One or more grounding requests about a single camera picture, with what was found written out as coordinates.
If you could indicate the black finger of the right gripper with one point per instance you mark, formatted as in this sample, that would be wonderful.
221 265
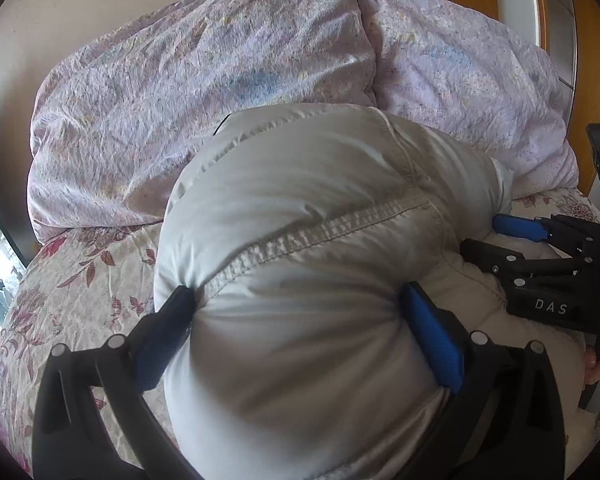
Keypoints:
501 261

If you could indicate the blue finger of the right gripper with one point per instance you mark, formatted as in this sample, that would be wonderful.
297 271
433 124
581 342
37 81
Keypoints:
574 237

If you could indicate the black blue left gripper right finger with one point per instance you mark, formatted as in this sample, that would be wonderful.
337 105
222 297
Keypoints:
503 418

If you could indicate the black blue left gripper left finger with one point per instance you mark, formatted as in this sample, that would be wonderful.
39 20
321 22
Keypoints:
70 441

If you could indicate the white puffy down jacket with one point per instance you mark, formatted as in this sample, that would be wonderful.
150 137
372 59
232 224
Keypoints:
296 226

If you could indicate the floral bed cover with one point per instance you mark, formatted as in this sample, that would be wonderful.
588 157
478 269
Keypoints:
88 284

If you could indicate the pink patterned pillow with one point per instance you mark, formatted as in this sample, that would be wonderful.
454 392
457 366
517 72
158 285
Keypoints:
454 69
115 123

